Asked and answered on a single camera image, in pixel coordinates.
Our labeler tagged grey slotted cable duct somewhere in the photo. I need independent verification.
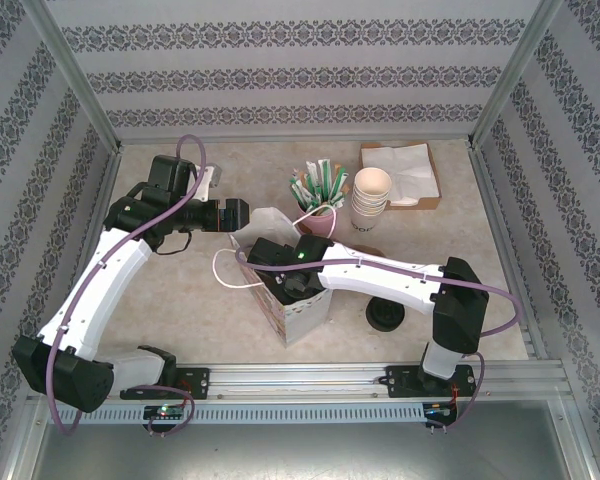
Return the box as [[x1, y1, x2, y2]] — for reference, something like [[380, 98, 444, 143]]
[[47, 402, 459, 426]]

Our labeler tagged circuit board green light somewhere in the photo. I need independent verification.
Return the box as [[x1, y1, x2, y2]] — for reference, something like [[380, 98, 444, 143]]
[[143, 405, 187, 420]]

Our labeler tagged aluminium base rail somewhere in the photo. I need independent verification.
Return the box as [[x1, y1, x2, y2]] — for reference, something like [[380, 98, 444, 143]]
[[87, 362, 566, 401]]

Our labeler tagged aluminium back rail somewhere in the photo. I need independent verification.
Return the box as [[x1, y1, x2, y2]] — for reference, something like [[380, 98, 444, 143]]
[[114, 132, 474, 146]]

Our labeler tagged brown cardboard cup carrier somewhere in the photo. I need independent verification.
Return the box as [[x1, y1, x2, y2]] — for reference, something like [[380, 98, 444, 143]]
[[335, 243, 387, 260]]

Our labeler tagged pink cup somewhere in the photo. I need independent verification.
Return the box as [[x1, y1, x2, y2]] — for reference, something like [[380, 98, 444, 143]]
[[295, 202, 339, 237]]

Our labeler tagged white paper cup dark print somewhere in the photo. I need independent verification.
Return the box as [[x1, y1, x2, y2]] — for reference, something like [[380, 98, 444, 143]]
[[350, 204, 384, 235]]

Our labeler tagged aluminium frame post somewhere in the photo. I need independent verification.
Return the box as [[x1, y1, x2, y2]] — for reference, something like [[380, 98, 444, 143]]
[[21, 0, 126, 151], [467, 0, 565, 150]]

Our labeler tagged short purple cable loop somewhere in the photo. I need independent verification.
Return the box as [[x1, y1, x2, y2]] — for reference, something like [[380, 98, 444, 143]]
[[147, 392, 197, 439]]

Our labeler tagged thin black cable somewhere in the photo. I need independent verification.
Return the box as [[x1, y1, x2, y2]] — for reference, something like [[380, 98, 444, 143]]
[[152, 230, 197, 256]]

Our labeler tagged white patterned paper bag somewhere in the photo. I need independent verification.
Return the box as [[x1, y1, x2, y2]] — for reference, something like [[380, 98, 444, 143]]
[[212, 203, 338, 348]]

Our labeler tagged black mounting plate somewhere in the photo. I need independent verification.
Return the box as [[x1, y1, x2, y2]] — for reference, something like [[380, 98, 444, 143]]
[[119, 367, 212, 401], [384, 364, 476, 400]]

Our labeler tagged black plastic cup lid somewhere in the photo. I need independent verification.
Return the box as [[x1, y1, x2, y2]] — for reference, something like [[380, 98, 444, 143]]
[[365, 292, 408, 333]]

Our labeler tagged brown cardboard napkin tray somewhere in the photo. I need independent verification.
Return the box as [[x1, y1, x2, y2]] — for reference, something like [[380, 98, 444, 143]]
[[358, 141, 443, 212]]

